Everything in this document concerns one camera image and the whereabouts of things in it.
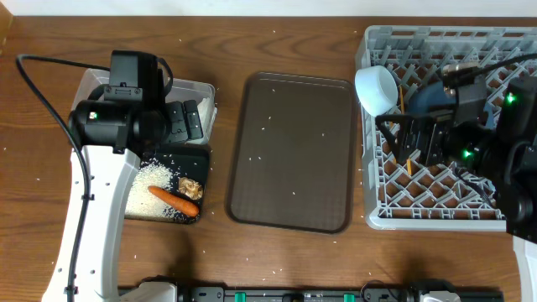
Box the clear plastic bin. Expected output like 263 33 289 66
71 69 217 145

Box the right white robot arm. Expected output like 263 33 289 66
375 75 536 301

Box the dark blue plate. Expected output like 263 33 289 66
405 82 495 129

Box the white tissue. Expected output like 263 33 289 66
197 97 215 133

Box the orange carrot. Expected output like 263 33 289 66
148 186 200 217

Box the grey dishwasher rack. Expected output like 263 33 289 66
355 25 536 232

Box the brown food scrap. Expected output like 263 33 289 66
178 177 204 200

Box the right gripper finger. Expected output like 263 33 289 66
378 125 405 162
375 114 414 126

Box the black waste bin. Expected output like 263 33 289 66
125 148 210 225

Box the light blue rice bowl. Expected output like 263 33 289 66
354 65 399 117

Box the dark brown serving tray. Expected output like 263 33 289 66
226 72 358 234

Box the pile of white rice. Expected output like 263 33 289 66
124 154 190 221

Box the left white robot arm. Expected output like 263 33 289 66
43 50 205 301

